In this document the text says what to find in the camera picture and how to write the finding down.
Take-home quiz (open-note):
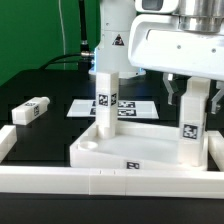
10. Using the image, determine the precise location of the white thin cable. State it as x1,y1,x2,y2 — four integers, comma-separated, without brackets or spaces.
58,0,67,70

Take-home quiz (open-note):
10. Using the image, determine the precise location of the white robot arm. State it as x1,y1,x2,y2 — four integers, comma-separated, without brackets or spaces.
90,0,224,114

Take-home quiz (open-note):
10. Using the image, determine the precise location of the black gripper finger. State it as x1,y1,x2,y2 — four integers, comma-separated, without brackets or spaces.
209,80,224,114

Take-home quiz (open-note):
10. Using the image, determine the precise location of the white marker board with tags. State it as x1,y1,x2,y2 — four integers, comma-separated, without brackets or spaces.
67,99,159,119

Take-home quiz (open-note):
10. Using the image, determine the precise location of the black cable with connector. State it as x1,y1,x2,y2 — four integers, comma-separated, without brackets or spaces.
39,0,96,71

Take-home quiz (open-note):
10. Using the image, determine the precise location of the white U-shaped fence frame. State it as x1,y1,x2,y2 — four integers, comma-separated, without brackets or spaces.
0,131,224,198

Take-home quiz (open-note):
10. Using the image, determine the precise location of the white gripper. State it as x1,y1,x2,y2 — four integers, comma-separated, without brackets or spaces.
128,14,224,106

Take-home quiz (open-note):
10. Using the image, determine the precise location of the white desk top tray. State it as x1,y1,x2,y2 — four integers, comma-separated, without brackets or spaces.
70,121,208,171

